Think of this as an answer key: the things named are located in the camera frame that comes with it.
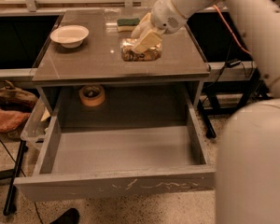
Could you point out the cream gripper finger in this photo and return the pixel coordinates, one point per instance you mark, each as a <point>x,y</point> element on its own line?
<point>143,25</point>
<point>146,39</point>

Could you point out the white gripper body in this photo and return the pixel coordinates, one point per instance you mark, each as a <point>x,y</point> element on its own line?
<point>163,15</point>

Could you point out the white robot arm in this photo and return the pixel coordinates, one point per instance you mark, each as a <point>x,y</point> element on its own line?
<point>248,157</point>

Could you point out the grey drawer cabinet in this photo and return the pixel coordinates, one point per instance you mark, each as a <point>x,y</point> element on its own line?
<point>115,66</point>

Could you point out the open grey top drawer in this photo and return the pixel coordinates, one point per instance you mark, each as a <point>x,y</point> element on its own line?
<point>140,140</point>

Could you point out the green yellow sponge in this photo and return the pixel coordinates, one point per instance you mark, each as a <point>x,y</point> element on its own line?
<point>126,25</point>

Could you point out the white bowl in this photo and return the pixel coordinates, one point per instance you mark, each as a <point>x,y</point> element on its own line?
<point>69,36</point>

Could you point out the black power adapter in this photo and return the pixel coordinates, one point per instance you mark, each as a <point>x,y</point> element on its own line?
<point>232,63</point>

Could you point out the roll of masking tape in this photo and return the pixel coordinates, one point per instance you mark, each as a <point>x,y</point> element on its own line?
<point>92,95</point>

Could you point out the clear plastic bin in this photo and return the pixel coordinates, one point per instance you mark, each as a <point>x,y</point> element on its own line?
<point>34,131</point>

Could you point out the brown bag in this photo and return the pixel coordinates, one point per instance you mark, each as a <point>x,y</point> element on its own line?
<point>12,97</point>

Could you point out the orange cloth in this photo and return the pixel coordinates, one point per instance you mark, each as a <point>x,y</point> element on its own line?
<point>10,120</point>

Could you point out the black stand leg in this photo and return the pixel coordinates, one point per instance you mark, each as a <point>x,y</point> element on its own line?
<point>10,206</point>

